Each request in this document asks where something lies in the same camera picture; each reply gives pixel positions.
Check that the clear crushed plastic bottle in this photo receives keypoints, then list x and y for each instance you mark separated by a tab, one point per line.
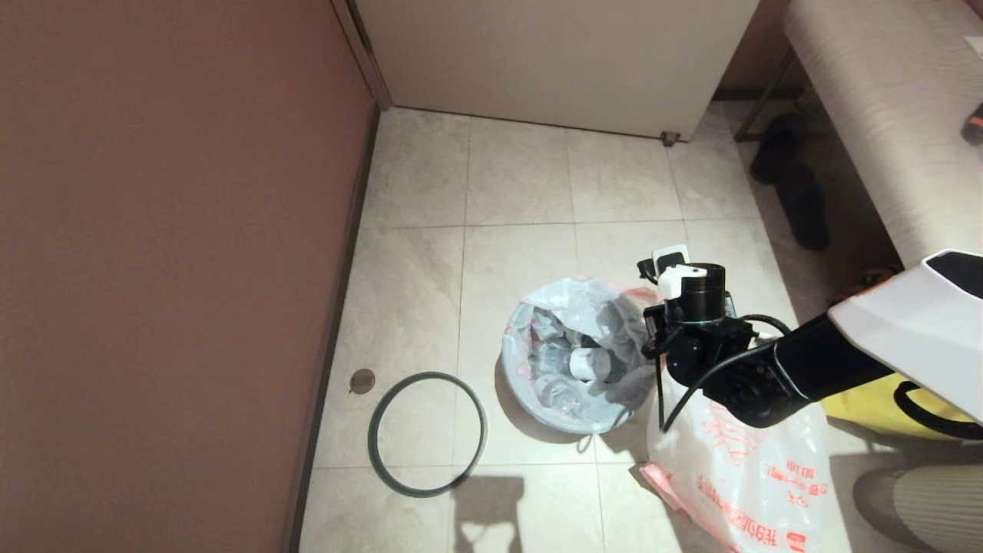
559	392

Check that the round metal floor drain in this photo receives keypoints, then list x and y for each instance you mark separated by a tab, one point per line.
362	382

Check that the orange drink bottle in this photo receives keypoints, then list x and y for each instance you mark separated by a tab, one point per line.
882	278

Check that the metal bench leg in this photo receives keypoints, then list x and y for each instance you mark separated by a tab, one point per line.
762	98

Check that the yellow fabric bag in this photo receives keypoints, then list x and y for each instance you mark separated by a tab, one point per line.
860	399

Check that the white paper sheet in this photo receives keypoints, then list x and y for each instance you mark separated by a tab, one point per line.
977	48

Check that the black slipper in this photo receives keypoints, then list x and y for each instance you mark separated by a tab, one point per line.
776	146
802	211

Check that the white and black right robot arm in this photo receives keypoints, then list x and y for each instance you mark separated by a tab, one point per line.
906	330

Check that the wood-grain bench top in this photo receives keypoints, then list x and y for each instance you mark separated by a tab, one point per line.
898	138

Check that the white door panel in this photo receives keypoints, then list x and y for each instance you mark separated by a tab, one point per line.
553	61

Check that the red and black item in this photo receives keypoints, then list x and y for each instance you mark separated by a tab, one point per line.
974	127

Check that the white bin liner bag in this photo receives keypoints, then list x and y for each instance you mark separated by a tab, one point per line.
737	476

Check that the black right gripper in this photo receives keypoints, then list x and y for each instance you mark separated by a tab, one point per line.
703	338

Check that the small metal door stopper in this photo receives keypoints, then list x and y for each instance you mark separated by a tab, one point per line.
670	139

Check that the white-labelled plastic bottle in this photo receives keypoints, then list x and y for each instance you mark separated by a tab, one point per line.
587	365

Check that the white pleated round stool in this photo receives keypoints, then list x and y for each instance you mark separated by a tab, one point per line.
937	511

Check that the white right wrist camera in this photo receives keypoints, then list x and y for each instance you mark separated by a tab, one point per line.
676	278

